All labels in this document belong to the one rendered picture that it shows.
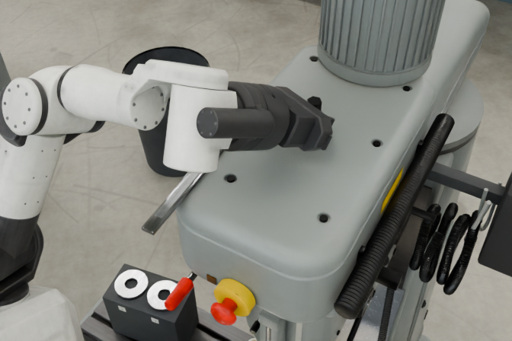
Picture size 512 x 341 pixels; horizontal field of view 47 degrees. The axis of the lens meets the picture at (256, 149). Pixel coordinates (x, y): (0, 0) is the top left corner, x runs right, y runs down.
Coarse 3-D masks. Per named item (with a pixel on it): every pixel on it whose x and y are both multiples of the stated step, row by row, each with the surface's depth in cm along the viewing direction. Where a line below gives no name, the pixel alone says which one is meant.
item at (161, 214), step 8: (192, 176) 81; (200, 176) 82; (184, 184) 80; (192, 184) 80; (176, 192) 79; (184, 192) 79; (168, 200) 78; (176, 200) 78; (160, 208) 77; (168, 208) 77; (176, 208) 78; (152, 216) 76; (160, 216) 76; (168, 216) 77; (144, 224) 75; (152, 224) 75; (160, 224) 75; (152, 232) 74
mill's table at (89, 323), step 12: (96, 312) 175; (204, 312) 174; (84, 324) 172; (96, 324) 172; (108, 324) 174; (204, 324) 171; (216, 324) 171; (84, 336) 175; (96, 336) 169; (108, 336) 169; (120, 336) 169; (192, 336) 169; (204, 336) 169; (216, 336) 171; (228, 336) 168; (240, 336) 168; (252, 336) 168
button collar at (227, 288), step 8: (224, 280) 82; (232, 280) 82; (216, 288) 82; (224, 288) 81; (232, 288) 81; (240, 288) 81; (216, 296) 83; (224, 296) 82; (232, 296) 81; (240, 296) 80; (248, 296) 81; (240, 304) 81; (248, 304) 81; (240, 312) 83; (248, 312) 82
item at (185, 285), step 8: (192, 272) 93; (184, 280) 91; (192, 280) 92; (176, 288) 90; (184, 288) 90; (168, 296) 89; (176, 296) 89; (184, 296) 90; (168, 304) 88; (176, 304) 89
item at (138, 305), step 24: (120, 288) 157; (144, 288) 157; (168, 288) 157; (192, 288) 159; (120, 312) 159; (144, 312) 154; (168, 312) 153; (192, 312) 163; (144, 336) 164; (168, 336) 158
